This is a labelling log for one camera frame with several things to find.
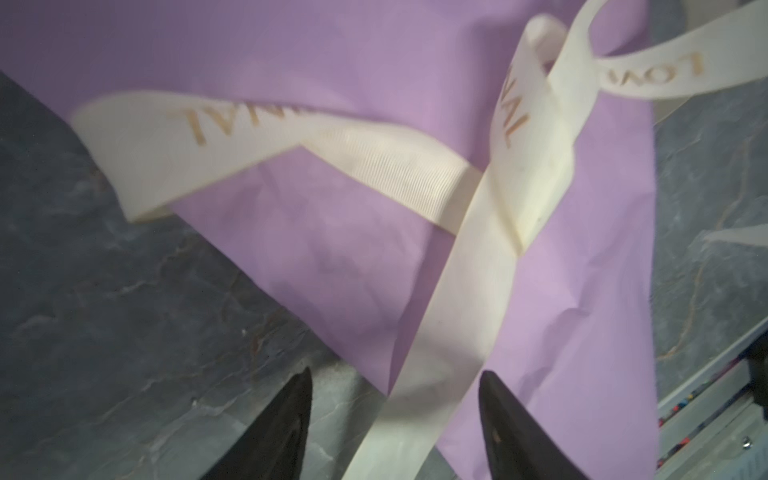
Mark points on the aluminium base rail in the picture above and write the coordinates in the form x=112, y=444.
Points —
x=714, y=425

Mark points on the pink purple wrapping paper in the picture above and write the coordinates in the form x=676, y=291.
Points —
x=576, y=345

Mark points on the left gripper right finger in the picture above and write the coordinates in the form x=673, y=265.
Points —
x=516, y=446

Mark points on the cream printed ribbon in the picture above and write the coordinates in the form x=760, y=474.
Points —
x=156, y=147

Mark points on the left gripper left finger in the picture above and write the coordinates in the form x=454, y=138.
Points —
x=273, y=446

